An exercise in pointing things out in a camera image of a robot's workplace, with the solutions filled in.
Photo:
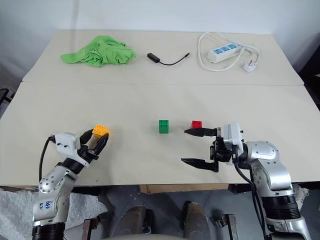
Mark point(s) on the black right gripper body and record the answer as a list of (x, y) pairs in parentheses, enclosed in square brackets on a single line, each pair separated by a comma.
[(220, 150)]

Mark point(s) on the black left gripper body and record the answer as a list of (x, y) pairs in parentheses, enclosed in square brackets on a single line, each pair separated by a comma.
[(86, 151)]

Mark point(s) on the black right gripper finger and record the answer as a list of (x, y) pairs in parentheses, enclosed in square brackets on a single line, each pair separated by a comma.
[(200, 163), (201, 131)]

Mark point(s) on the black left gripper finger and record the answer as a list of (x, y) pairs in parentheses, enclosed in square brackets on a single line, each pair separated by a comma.
[(85, 137), (102, 143)]

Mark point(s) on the yellow toy brick cube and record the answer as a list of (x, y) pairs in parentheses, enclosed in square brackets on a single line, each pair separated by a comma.
[(100, 131)]

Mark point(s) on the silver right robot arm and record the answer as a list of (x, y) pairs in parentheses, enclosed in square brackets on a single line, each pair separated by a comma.
[(272, 172)]

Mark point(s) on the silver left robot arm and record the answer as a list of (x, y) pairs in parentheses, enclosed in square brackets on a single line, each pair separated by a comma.
[(53, 185)]

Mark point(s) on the red toy brick cube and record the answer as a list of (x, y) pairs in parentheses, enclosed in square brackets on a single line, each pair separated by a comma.
[(197, 124)]

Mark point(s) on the brown cardboard piece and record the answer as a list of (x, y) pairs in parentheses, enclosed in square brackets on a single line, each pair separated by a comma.
[(185, 188)]

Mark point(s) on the green toy brick cube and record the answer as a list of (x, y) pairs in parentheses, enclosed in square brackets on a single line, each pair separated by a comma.
[(164, 126)]

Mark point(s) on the dark rounded robot foot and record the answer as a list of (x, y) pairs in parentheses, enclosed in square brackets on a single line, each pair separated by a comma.
[(135, 220), (196, 220)]

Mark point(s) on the dark metal table leg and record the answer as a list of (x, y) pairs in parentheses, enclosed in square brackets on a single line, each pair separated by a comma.
[(228, 225), (90, 226)]

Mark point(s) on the green crumpled cloth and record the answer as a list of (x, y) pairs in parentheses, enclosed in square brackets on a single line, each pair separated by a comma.
[(100, 53)]

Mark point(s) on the black object at edge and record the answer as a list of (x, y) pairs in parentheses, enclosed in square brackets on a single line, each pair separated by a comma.
[(4, 96)]

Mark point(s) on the white bubble wrap sheet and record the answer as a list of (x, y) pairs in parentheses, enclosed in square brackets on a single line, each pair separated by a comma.
[(15, 212)]

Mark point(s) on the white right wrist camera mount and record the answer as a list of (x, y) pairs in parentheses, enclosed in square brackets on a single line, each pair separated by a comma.
[(233, 136)]

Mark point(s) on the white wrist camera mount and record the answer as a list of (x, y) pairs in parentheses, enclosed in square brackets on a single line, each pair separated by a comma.
[(65, 145), (233, 136)]

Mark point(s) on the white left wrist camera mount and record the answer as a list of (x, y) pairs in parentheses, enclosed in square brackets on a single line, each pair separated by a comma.
[(65, 145)]

